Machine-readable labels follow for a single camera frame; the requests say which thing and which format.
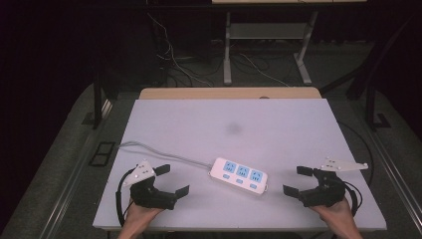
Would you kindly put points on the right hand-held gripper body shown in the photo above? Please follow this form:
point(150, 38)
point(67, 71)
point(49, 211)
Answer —
point(326, 191)

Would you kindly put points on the person's right hand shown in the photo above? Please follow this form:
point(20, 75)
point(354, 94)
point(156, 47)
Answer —
point(338, 214)

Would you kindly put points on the wooden table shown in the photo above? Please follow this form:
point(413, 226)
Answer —
point(229, 93)

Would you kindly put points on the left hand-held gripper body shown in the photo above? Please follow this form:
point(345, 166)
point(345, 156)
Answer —
point(151, 195)

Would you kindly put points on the black metal stand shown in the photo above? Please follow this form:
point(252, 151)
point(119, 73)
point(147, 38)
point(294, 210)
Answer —
point(371, 106)
point(97, 99)

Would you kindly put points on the white power strip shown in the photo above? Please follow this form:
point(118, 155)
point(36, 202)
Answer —
point(239, 176)

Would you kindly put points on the grey metal desk frame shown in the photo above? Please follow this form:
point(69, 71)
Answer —
point(265, 31)

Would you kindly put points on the black floor socket frame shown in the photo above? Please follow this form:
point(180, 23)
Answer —
point(102, 153)

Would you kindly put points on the person's left hand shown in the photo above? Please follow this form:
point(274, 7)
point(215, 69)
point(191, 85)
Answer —
point(139, 215)

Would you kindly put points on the white table mat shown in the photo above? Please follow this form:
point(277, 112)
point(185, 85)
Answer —
point(232, 132)

